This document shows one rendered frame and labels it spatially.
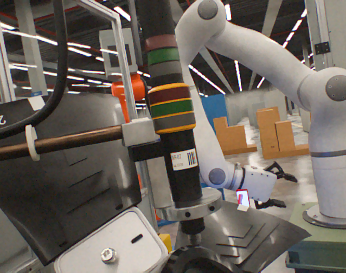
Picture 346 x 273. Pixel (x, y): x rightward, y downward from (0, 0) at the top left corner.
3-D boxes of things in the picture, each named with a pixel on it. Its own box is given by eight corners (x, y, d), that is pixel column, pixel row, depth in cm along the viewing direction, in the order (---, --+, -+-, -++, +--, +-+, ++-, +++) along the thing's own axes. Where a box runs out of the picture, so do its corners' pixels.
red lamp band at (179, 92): (154, 103, 27) (152, 90, 27) (146, 107, 31) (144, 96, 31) (197, 96, 28) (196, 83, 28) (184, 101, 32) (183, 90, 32)
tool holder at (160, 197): (143, 233, 25) (122, 123, 25) (133, 212, 32) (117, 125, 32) (235, 208, 28) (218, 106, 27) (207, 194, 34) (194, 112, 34)
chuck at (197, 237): (191, 246, 30) (187, 223, 29) (187, 242, 31) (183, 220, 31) (204, 243, 30) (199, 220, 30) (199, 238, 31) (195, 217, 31)
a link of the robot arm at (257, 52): (335, 121, 79) (315, 120, 95) (363, 83, 77) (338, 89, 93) (182, 27, 84) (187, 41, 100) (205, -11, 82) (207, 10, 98)
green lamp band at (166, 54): (151, 62, 27) (148, 50, 27) (145, 70, 31) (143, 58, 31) (184, 58, 28) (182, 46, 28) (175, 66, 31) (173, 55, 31)
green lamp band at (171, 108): (157, 117, 27) (154, 104, 27) (148, 119, 31) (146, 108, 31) (200, 109, 28) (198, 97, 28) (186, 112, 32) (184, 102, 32)
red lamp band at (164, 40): (148, 49, 27) (146, 36, 27) (143, 58, 31) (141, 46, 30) (182, 45, 28) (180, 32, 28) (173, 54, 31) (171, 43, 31)
